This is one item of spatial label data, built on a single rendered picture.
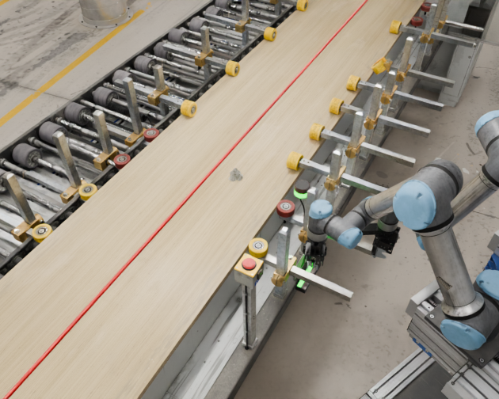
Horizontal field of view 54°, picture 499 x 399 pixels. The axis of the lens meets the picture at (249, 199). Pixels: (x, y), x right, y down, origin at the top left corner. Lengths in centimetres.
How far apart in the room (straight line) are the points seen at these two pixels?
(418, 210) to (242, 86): 176
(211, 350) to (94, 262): 59
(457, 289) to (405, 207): 29
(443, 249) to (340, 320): 157
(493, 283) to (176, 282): 110
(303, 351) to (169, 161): 125
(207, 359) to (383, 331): 119
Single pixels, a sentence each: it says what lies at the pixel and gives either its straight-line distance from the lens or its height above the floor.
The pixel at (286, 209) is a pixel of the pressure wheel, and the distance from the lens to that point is 213.
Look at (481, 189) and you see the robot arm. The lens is 170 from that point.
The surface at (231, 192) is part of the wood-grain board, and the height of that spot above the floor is 90.
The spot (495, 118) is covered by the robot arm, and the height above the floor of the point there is 153.
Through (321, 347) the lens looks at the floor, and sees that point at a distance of 280.
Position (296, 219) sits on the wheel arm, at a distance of 215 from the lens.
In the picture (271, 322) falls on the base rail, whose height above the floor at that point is 70.
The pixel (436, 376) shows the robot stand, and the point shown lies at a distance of 262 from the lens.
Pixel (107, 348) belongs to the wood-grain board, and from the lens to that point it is 183.
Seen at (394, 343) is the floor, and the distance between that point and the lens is 289.
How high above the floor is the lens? 248
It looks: 46 degrees down
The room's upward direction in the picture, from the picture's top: straight up
